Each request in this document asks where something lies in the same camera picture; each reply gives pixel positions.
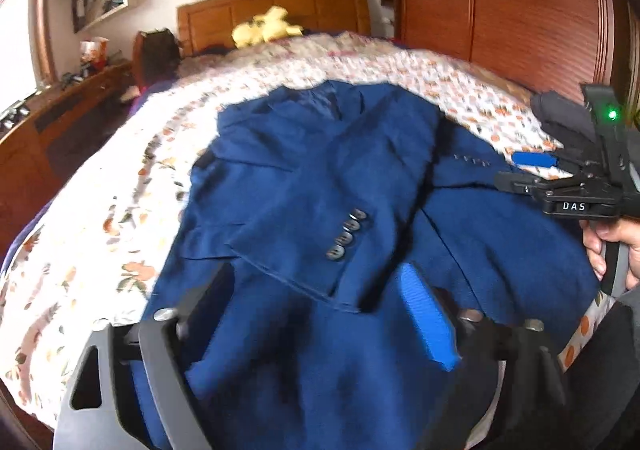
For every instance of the wooden desk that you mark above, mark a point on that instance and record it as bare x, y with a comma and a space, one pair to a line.
60, 130

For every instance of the person's dark clothing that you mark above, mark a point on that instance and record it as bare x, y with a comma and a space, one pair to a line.
610, 380

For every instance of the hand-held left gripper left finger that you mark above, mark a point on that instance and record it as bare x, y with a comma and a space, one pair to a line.
207, 310

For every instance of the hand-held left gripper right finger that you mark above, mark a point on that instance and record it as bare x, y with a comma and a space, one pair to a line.
425, 315

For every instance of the window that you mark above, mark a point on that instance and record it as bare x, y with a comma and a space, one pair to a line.
15, 45

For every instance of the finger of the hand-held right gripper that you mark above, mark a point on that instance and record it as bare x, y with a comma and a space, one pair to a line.
534, 160
562, 122

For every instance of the yellow plush toy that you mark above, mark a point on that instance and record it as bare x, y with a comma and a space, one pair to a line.
262, 27

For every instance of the person's right hand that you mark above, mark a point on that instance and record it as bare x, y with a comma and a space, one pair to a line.
592, 240

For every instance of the navy blue blazer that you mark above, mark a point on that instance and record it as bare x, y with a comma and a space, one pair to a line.
300, 180

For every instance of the wooden louvred wardrobe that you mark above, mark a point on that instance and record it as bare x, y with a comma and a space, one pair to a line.
500, 5

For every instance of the orange print bed sheet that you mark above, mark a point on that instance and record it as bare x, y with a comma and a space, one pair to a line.
90, 210

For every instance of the dark wooden chair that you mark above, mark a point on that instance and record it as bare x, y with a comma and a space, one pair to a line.
155, 55

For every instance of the white wall shelf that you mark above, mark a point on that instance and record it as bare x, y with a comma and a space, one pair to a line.
107, 5

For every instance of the wooden headboard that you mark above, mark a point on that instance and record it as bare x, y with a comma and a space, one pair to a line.
210, 15

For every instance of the orange and white snack bag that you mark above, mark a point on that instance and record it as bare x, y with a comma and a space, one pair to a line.
94, 52

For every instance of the floral quilt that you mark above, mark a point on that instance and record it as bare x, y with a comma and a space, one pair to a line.
310, 47

